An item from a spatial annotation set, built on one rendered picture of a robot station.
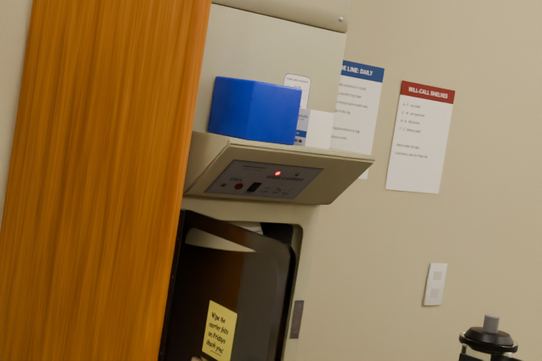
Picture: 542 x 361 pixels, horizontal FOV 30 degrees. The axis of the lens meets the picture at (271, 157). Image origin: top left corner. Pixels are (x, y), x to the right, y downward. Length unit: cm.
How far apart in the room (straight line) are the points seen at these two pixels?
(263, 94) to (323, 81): 25
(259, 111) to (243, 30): 17
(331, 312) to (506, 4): 98
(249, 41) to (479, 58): 123
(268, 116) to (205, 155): 11
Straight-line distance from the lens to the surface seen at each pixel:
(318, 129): 165
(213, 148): 151
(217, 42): 160
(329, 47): 176
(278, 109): 155
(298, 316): 181
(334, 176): 169
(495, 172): 289
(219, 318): 146
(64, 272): 170
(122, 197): 156
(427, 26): 260
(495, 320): 194
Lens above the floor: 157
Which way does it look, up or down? 3 degrees down
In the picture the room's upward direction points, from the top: 9 degrees clockwise
